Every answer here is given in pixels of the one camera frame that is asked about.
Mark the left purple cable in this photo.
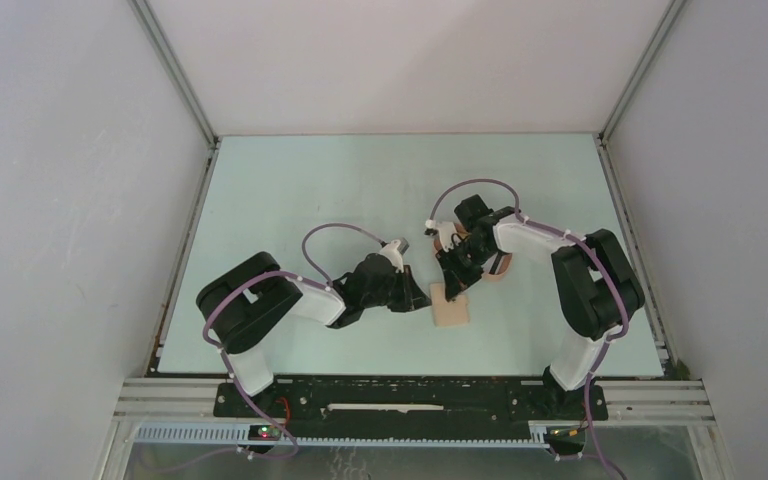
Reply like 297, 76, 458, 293
201, 223, 389, 458

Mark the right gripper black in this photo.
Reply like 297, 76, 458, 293
435, 239, 496, 302

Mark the white cable duct strip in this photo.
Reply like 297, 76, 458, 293
133, 422, 549, 449

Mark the purple cable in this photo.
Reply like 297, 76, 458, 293
201, 223, 389, 458
426, 177, 632, 478

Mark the pink oval card tray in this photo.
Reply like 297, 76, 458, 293
463, 230, 513, 281

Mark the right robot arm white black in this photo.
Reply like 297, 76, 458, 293
425, 195, 645, 418

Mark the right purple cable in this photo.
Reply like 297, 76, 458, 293
426, 177, 632, 478

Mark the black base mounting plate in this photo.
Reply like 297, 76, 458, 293
213, 375, 609, 440

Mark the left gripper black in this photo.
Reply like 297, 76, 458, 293
361, 264, 431, 312

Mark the aluminium frame rail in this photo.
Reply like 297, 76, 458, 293
126, 0, 221, 150

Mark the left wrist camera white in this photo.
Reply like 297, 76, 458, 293
378, 238, 409, 273

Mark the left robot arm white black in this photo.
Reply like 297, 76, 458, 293
195, 252, 432, 417

